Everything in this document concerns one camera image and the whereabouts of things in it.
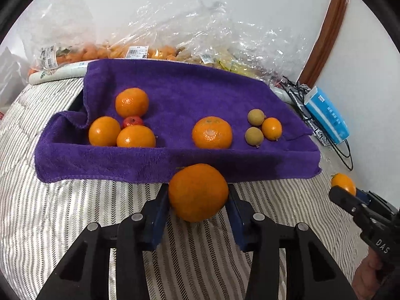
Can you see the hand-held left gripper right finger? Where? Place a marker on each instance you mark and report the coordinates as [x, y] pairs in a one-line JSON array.
[[236, 222]]

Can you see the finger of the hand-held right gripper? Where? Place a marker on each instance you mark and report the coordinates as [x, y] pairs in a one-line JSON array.
[[364, 195], [343, 198]]

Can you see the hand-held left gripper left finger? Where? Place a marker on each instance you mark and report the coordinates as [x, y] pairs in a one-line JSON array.
[[159, 215]]

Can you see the small orange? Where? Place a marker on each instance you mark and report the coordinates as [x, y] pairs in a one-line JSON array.
[[343, 182]]

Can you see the large orange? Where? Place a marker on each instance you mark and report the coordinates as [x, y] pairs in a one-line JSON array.
[[132, 102], [198, 192], [212, 132]]

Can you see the oval orange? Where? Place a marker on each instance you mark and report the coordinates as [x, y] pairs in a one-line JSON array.
[[136, 137]]

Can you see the tan longan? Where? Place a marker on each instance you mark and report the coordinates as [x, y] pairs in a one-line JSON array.
[[256, 117], [253, 136]]

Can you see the red cherry tomato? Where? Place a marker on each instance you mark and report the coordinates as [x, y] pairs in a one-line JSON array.
[[132, 121]]

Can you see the orange kumquat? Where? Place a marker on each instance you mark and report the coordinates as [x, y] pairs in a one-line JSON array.
[[271, 128]]

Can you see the purple towel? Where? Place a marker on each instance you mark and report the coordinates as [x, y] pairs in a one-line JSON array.
[[187, 93]]

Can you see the person's right hand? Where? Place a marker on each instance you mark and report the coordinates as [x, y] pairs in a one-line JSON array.
[[365, 275]]

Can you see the striped quilted mattress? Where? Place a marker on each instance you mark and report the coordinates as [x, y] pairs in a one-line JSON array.
[[78, 200]]

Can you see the blue tissue box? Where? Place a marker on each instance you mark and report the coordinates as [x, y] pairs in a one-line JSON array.
[[326, 114]]

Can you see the white power strip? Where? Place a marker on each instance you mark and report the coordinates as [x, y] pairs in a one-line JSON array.
[[278, 92]]

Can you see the clear bag of yellow fruit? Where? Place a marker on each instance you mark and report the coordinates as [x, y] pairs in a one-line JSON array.
[[243, 65]]

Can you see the clear bag of longans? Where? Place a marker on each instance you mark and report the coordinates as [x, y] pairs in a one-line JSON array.
[[193, 57]]

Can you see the clear bag of oranges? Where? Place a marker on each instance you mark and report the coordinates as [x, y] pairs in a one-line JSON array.
[[156, 51]]

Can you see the white paper roll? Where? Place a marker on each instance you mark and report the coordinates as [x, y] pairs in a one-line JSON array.
[[56, 72]]

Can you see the clear bag of leafy mandarins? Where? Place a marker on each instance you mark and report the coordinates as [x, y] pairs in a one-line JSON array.
[[62, 53]]

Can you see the brown wooden door frame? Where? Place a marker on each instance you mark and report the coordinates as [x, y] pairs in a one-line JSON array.
[[328, 31]]

